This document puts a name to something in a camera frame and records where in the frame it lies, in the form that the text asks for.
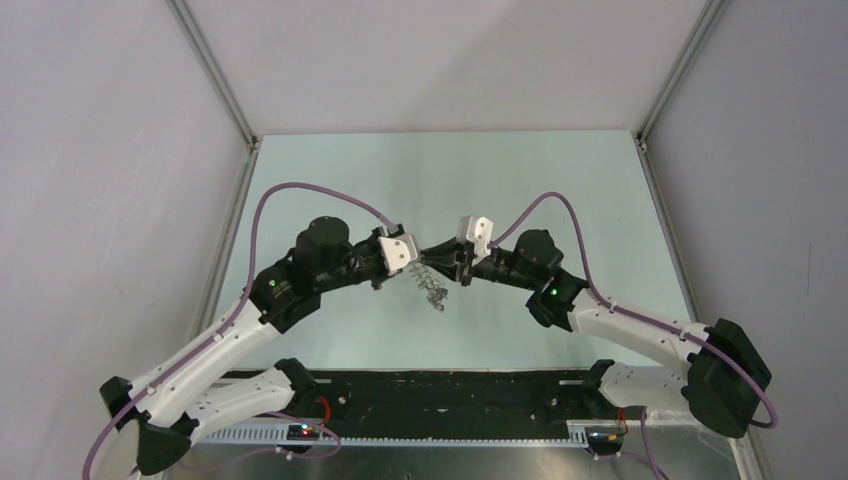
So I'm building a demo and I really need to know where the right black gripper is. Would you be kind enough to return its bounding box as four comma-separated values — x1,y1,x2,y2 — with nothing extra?
417,236,539,292

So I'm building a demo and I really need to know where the metal disc keyring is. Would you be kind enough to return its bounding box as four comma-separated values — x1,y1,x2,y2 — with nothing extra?
412,263,449,312

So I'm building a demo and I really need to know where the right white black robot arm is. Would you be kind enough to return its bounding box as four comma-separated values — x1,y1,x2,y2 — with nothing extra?
421,229,772,438

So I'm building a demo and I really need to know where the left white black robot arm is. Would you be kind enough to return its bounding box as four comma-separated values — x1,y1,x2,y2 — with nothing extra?
100,216,419,479

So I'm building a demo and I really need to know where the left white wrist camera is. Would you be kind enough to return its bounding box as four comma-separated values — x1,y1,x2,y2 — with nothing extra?
378,233,420,276

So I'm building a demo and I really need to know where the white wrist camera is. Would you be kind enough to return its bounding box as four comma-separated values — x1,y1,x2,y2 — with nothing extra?
378,233,420,276
456,215,494,264

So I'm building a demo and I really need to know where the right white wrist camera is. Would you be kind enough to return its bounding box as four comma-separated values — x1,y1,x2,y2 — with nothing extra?
456,215,494,264

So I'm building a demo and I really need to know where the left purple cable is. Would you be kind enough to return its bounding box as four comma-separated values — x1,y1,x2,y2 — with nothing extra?
80,182,402,480

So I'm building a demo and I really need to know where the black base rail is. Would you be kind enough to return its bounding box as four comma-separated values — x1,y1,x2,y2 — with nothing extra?
282,369,641,439

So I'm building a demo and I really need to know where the grey slotted cable duct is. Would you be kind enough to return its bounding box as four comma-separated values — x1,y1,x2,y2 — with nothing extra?
198,423,588,448

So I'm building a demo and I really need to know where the left aluminium frame post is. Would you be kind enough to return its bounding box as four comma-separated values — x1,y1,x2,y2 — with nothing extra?
166,0,258,152

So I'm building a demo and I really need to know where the aluminium frame post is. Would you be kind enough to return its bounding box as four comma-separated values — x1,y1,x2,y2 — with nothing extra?
635,0,731,152
166,0,258,152

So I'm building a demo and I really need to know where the right aluminium frame post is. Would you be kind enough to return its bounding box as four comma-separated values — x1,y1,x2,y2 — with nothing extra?
635,0,731,152

